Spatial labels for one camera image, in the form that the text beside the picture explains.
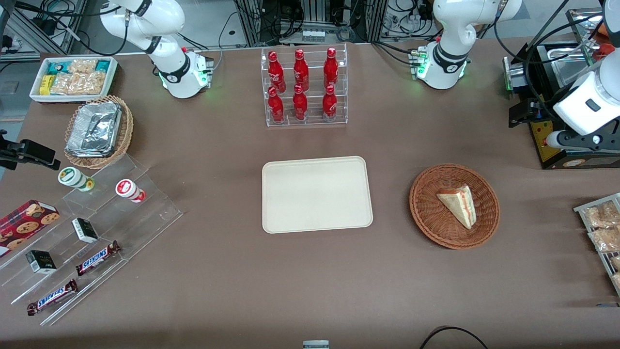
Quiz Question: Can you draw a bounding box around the beige plastic tray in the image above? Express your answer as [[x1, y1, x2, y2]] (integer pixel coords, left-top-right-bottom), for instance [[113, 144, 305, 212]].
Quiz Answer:
[[262, 156, 374, 235]]

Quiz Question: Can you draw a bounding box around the silver foil container stack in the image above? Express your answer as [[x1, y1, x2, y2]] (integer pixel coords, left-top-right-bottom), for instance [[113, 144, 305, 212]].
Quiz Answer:
[[65, 101, 123, 158]]

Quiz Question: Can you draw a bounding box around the round brown wicker basket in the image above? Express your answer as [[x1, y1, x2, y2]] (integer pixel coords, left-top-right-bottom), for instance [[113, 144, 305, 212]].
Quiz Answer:
[[409, 164, 500, 250]]

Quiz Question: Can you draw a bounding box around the red lid drink cup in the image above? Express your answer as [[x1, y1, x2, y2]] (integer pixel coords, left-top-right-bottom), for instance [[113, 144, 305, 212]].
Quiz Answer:
[[115, 178, 146, 203]]

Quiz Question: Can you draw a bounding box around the white rectangular snack bin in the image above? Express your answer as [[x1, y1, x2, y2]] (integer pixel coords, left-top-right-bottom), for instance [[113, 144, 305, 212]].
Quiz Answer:
[[30, 56, 119, 104]]

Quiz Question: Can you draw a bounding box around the black camera clamp mount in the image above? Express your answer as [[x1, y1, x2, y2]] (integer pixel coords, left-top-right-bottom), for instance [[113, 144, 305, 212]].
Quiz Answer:
[[0, 130, 62, 171]]

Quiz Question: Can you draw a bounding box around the black equipment rack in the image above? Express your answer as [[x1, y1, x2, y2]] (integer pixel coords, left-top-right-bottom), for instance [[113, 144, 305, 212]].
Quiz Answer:
[[235, 0, 390, 47]]

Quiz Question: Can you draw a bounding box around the oval light wicker basket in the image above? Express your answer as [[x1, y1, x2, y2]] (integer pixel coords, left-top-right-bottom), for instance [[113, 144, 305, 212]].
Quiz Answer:
[[64, 95, 134, 170]]

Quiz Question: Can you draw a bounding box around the clear bag of crackers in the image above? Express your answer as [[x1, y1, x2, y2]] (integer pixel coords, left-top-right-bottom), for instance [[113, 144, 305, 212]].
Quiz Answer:
[[50, 72, 108, 96], [67, 59, 98, 74]]

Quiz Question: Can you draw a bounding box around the aluminium frame structure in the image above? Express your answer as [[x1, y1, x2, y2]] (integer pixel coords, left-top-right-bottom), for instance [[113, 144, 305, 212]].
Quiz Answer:
[[0, 0, 89, 62]]

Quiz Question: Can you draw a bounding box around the steel warmer pan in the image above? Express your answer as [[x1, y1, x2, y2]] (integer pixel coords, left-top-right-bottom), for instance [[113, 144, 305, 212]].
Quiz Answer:
[[546, 47, 604, 90]]

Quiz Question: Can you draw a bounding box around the grey metal box green light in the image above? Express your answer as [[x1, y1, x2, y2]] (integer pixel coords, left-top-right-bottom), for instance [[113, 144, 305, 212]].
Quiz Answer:
[[503, 56, 527, 93]]

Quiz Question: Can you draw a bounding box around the small black box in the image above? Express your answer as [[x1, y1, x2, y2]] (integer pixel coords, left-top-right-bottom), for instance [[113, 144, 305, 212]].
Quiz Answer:
[[25, 250, 58, 275], [72, 218, 99, 244]]

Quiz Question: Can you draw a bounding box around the black food warmer cabinet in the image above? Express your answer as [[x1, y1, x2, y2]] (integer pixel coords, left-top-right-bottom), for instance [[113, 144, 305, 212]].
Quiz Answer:
[[504, 7, 620, 170]]

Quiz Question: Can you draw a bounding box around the red cola bottle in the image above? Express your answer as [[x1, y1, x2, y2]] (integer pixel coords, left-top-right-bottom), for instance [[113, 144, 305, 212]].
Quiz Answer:
[[268, 51, 286, 94], [293, 84, 309, 121], [293, 48, 310, 93], [322, 85, 338, 123], [324, 47, 339, 90], [268, 86, 285, 124]]

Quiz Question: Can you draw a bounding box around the brown Snickers bar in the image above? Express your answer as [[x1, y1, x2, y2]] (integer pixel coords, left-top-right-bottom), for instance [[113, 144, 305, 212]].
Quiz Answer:
[[26, 279, 78, 317], [75, 240, 122, 277]]

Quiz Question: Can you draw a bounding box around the triangle sandwich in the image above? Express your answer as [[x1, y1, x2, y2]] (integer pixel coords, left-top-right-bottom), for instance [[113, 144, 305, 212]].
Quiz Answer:
[[436, 184, 478, 230]]

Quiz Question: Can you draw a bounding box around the white wire rack tray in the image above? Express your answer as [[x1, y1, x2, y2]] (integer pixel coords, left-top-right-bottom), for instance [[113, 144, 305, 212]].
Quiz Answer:
[[573, 192, 620, 298]]

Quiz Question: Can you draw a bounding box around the clear acrylic bottle rack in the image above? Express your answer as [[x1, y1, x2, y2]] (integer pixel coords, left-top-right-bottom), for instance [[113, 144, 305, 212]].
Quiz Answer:
[[261, 43, 348, 128]]

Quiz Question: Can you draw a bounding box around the red cookie box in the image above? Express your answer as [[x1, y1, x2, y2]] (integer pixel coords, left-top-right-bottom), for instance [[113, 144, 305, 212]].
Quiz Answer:
[[0, 199, 61, 258]]

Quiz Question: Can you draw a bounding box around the green lid drink cup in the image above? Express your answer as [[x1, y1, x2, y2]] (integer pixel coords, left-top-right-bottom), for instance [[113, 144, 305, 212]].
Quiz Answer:
[[58, 166, 95, 192]]

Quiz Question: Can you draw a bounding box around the clear acrylic stepped display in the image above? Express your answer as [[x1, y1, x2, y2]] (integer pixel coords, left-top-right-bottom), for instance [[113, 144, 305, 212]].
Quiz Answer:
[[0, 153, 184, 327]]

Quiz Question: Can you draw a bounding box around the black looped cable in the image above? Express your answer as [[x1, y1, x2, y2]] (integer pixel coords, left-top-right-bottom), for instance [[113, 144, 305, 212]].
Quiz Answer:
[[419, 326, 490, 349]]

